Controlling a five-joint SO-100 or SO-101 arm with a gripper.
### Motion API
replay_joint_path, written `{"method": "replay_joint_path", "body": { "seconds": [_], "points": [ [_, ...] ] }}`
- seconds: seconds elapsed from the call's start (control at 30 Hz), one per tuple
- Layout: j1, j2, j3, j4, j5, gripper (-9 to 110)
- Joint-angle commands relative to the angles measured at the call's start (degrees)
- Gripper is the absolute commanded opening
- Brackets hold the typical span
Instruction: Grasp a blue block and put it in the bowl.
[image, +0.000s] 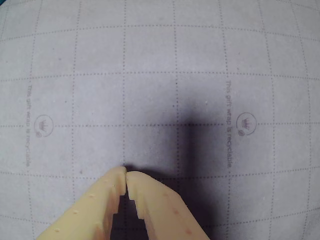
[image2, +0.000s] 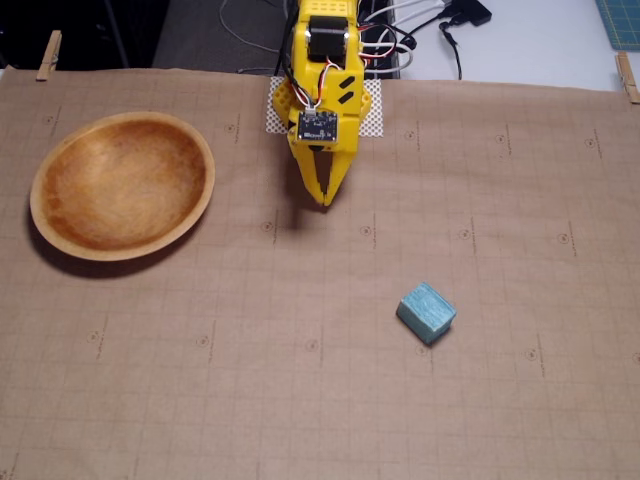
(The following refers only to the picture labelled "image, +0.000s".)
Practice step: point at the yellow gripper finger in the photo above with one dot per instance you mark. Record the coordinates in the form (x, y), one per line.
(165, 215)
(82, 215)

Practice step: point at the brown gridded wrapping paper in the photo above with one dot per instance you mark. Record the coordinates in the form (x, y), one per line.
(150, 75)

